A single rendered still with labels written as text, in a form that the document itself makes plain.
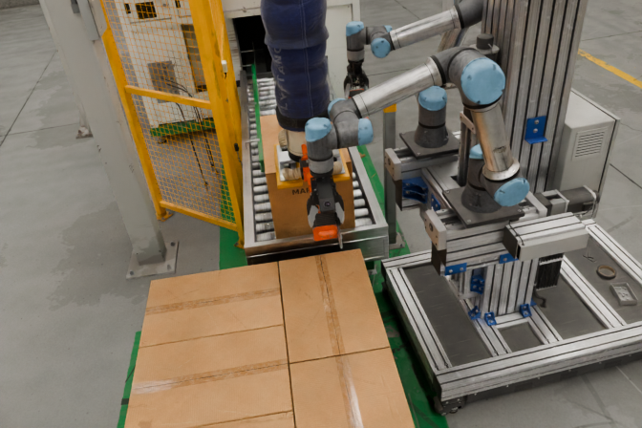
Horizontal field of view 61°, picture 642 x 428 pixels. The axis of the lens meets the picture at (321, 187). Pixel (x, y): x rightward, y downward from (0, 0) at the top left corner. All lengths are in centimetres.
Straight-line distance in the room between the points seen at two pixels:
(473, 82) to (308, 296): 125
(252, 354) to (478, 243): 97
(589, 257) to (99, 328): 271
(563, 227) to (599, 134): 40
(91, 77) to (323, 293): 160
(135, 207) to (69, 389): 103
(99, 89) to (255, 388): 172
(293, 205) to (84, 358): 142
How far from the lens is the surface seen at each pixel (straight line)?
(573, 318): 289
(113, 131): 312
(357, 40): 235
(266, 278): 251
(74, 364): 325
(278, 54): 199
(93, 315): 346
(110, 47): 349
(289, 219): 262
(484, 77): 158
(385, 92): 167
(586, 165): 236
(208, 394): 216
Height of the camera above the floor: 224
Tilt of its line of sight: 34 degrees down
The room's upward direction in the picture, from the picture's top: 6 degrees counter-clockwise
